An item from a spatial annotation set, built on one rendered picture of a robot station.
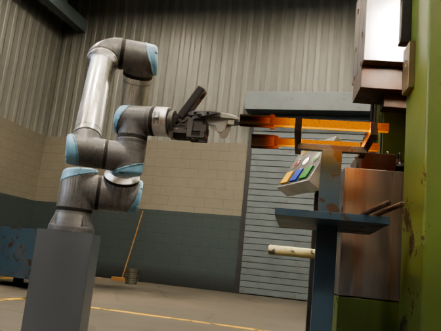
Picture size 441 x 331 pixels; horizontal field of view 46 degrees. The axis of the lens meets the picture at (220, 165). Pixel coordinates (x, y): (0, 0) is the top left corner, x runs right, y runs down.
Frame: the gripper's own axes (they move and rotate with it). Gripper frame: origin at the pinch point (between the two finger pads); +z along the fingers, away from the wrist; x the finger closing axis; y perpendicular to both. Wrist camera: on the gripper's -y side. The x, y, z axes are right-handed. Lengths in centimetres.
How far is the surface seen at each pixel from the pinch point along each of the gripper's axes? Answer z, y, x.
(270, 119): 10.3, 0.3, 2.1
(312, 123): 22.6, 0.3, 1.2
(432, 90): 58, -16, -12
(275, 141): 10.6, 0.6, -22.4
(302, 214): 21.4, 27.6, 7.8
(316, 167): 26, -7, -98
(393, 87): 53, -32, -53
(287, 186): 12, 0, -116
